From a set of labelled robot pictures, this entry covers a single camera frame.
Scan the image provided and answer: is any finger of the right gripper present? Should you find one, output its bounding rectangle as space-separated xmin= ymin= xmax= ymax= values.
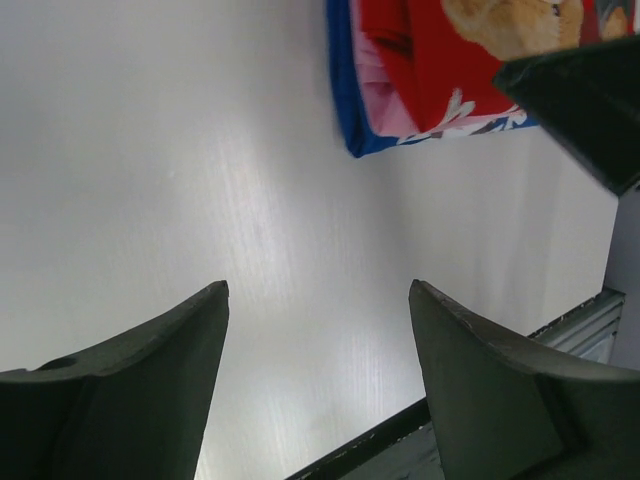
xmin=493 ymin=35 xmax=639 ymax=196

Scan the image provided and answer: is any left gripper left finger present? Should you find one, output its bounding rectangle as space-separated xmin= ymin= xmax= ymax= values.
xmin=1 ymin=281 xmax=229 ymax=479

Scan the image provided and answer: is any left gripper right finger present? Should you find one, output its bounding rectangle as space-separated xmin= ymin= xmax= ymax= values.
xmin=409 ymin=280 xmax=639 ymax=479

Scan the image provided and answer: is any red t shirt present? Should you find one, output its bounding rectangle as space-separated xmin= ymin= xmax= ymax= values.
xmin=351 ymin=0 xmax=639 ymax=130

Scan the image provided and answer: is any blue printed t shirt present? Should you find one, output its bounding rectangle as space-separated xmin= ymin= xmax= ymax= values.
xmin=325 ymin=1 xmax=537 ymax=158

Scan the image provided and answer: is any right aluminium table rail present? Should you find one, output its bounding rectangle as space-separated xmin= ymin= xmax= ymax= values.
xmin=529 ymin=287 xmax=626 ymax=364

